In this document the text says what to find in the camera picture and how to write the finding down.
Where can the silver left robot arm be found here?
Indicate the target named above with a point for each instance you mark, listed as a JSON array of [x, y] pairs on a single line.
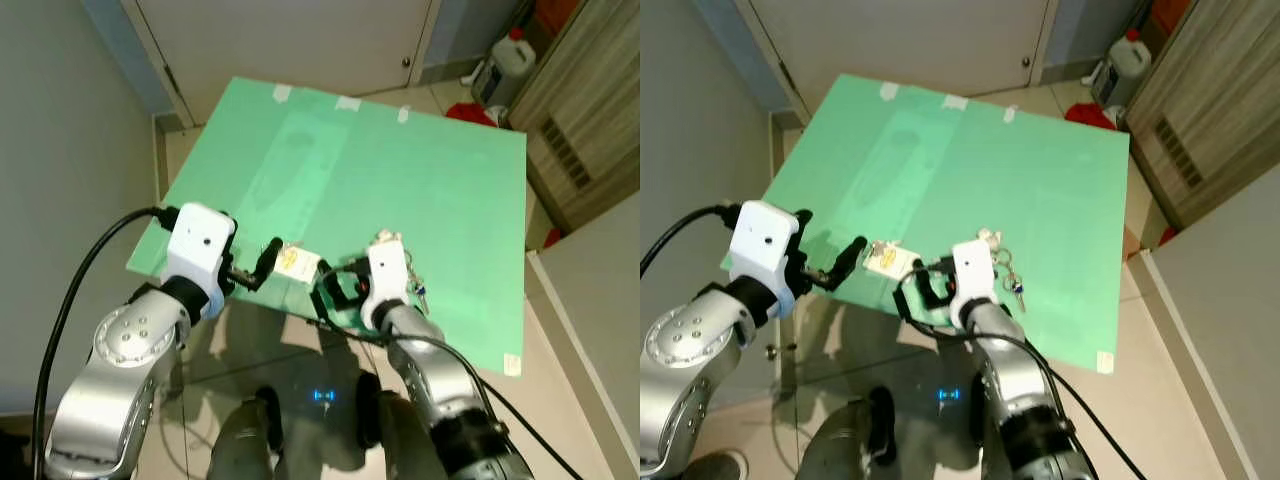
[[690, 345], [125, 350]]

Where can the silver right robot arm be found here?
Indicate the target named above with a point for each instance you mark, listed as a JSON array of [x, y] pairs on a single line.
[[450, 400], [1030, 400]]

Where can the green board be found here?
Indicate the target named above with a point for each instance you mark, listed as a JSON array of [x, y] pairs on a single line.
[[400, 170], [1000, 170]]

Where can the grey right robot leg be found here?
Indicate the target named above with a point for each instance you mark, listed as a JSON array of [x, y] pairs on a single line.
[[985, 435], [385, 440]]

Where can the grey robot leg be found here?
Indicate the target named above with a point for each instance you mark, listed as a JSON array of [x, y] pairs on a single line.
[[985, 435], [245, 445], [385, 440], [855, 440]]

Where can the grey left robot leg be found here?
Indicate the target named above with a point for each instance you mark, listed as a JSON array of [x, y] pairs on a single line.
[[245, 445], [855, 440]]

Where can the small red object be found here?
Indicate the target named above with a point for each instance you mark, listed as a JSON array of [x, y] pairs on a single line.
[[1169, 236], [553, 238]]

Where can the red cloth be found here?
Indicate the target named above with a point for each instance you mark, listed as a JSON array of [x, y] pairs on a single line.
[[472, 112], [1092, 114]]

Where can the white door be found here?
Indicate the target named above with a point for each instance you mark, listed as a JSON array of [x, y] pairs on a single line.
[[900, 40], [300, 40]]

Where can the white plastic jug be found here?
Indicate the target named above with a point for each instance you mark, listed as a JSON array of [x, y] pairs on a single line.
[[1130, 58], [514, 58]]

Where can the brown wooden cabinet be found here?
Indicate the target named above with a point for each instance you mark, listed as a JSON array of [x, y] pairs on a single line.
[[1220, 90], [590, 90]]

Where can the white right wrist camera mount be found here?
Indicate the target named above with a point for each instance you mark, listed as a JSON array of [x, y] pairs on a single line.
[[386, 275], [970, 272]]

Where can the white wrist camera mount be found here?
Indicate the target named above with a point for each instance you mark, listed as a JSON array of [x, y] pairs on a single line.
[[762, 240], [386, 275], [970, 272], [195, 245]]

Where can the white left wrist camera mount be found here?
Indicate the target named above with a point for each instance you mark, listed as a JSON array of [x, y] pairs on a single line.
[[195, 245], [762, 240]]

